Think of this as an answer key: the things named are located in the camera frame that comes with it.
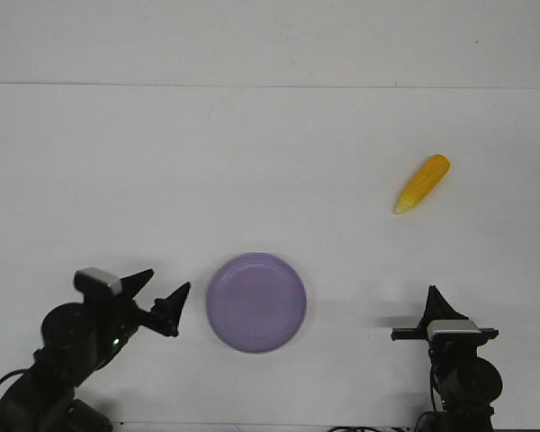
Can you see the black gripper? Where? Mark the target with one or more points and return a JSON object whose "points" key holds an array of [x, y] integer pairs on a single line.
{"points": [[117, 318], [438, 308]]}

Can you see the purple round plate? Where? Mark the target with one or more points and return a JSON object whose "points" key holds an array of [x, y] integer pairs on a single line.
{"points": [[256, 303]]}

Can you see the yellow corn cob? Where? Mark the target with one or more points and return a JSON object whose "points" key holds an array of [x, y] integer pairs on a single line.
{"points": [[422, 183]]}

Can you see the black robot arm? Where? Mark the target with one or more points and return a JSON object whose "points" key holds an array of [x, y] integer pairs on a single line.
{"points": [[462, 385], [80, 338]]}

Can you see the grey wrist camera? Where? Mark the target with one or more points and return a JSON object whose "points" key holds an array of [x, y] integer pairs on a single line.
{"points": [[95, 281], [448, 327]]}

